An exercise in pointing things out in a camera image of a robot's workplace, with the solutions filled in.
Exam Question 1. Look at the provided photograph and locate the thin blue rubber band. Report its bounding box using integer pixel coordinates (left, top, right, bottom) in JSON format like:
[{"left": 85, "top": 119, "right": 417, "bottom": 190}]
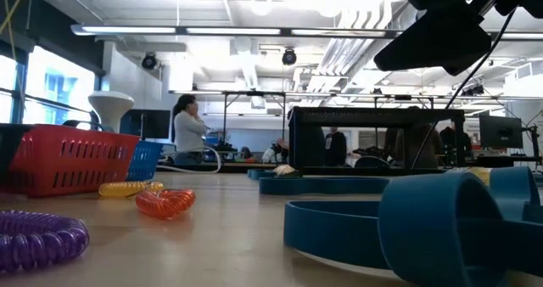
[
  {"left": 283, "top": 200, "right": 398, "bottom": 275},
  {"left": 258, "top": 175, "right": 390, "bottom": 196}
]

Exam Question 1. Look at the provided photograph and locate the yellow spiral hair tie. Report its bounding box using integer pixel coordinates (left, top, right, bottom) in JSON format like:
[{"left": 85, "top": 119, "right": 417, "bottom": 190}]
[{"left": 98, "top": 180, "right": 165, "bottom": 198}]

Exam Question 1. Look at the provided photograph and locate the wide blue rubber band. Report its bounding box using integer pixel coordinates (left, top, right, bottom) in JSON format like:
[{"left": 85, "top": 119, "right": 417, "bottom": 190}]
[{"left": 377, "top": 166, "right": 543, "bottom": 287}]

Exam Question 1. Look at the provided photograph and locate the white desk lamp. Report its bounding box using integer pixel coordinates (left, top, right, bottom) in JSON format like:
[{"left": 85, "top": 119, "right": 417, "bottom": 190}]
[{"left": 87, "top": 90, "right": 136, "bottom": 134}]

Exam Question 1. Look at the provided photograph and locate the person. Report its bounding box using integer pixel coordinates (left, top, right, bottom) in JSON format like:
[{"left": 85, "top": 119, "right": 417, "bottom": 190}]
[
  {"left": 383, "top": 121, "right": 442, "bottom": 169},
  {"left": 324, "top": 127, "right": 348, "bottom": 167},
  {"left": 261, "top": 138, "right": 289, "bottom": 164},
  {"left": 439, "top": 125, "right": 473, "bottom": 167},
  {"left": 171, "top": 93, "right": 210, "bottom": 166}
]

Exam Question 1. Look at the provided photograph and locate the black mesh metal shelf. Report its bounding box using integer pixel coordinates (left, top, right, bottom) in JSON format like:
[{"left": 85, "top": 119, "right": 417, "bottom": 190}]
[{"left": 287, "top": 106, "right": 467, "bottom": 177}]

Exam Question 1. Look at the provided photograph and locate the long ceiling light bar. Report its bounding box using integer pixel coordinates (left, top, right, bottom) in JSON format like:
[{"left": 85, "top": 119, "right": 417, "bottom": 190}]
[{"left": 70, "top": 23, "right": 404, "bottom": 38}]

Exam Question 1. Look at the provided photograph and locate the black computer monitor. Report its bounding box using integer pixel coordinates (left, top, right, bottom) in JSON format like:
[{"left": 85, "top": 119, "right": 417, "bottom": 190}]
[
  {"left": 479, "top": 115, "right": 524, "bottom": 149},
  {"left": 119, "top": 109, "right": 171, "bottom": 140}
]

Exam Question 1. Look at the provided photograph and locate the blue plastic basket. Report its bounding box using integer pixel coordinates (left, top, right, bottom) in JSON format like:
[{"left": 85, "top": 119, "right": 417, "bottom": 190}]
[{"left": 126, "top": 140, "right": 165, "bottom": 182}]

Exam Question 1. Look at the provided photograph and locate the red plastic basket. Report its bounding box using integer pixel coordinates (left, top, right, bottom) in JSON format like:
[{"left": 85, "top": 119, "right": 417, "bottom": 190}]
[{"left": 0, "top": 123, "right": 141, "bottom": 199}]

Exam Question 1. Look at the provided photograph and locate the black background rig frame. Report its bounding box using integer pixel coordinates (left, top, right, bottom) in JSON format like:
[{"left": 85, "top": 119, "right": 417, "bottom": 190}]
[{"left": 169, "top": 89, "right": 434, "bottom": 146}]

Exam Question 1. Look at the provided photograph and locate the black aluminium table frame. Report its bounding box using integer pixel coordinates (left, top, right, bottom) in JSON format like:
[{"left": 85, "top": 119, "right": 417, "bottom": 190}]
[{"left": 155, "top": 162, "right": 543, "bottom": 177}]

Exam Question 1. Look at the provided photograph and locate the white lamp cable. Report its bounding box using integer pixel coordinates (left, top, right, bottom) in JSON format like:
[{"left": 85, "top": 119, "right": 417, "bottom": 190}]
[{"left": 155, "top": 145, "right": 222, "bottom": 174}]

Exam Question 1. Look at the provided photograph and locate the orange spiral hair tie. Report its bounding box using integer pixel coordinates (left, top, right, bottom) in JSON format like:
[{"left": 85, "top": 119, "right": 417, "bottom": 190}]
[{"left": 135, "top": 188, "right": 197, "bottom": 220}]

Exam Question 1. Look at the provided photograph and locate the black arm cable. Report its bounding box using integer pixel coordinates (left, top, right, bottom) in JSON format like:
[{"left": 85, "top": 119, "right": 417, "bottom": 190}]
[{"left": 409, "top": 8, "right": 518, "bottom": 170}]

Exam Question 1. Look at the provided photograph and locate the purple spiral hair tie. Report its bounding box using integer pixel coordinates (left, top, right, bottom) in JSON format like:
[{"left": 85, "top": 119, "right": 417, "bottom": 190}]
[{"left": 0, "top": 210, "right": 91, "bottom": 273}]

